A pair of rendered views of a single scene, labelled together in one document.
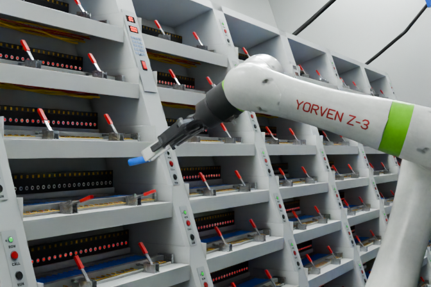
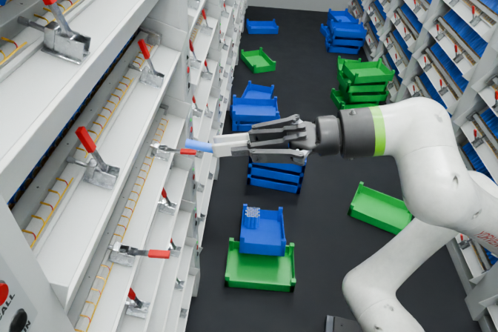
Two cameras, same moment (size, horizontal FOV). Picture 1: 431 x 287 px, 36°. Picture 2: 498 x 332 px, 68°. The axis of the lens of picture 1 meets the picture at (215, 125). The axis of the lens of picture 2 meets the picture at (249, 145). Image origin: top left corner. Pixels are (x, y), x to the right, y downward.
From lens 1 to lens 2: 1.46 m
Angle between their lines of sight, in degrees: 56
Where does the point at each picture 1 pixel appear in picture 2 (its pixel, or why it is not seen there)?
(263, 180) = (216, 10)
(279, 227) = (216, 53)
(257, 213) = not seen: hidden behind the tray
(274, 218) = (214, 44)
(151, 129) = (178, 35)
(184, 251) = (186, 161)
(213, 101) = (353, 148)
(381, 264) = (396, 269)
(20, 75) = (62, 115)
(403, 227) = (427, 252)
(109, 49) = not seen: outside the picture
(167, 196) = (181, 113)
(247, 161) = not seen: outside the picture
